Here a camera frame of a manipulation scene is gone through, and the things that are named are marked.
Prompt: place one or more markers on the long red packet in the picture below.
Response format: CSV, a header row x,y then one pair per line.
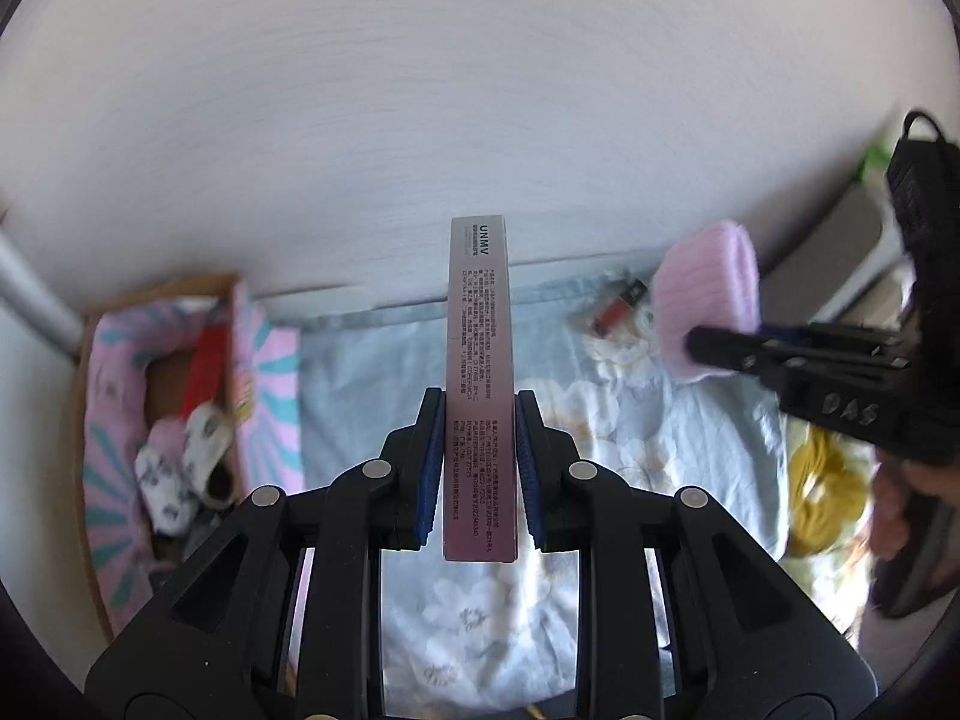
x,y
206,367

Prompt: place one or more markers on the small red black tube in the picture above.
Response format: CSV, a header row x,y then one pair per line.
x,y
619,309

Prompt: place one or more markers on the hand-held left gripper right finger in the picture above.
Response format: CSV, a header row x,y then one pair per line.
x,y
526,465

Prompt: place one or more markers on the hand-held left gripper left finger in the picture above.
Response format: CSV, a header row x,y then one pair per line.
x,y
429,465

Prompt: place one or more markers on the white door frame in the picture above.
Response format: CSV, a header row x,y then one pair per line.
x,y
34,292

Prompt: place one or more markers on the floral bed sheet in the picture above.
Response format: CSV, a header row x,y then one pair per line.
x,y
675,465

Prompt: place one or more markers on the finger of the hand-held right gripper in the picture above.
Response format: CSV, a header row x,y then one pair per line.
x,y
780,331
731,351

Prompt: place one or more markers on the white black patterned sock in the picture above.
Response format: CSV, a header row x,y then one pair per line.
x,y
208,442
165,487

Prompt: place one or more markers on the cardboard box with pink flaps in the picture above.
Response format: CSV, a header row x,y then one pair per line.
x,y
169,375

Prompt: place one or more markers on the pink fuzzy sock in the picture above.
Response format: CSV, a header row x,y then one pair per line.
x,y
705,285

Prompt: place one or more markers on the slim pink box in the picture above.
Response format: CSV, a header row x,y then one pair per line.
x,y
480,360

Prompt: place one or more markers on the person's right hand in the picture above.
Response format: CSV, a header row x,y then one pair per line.
x,y
889,502

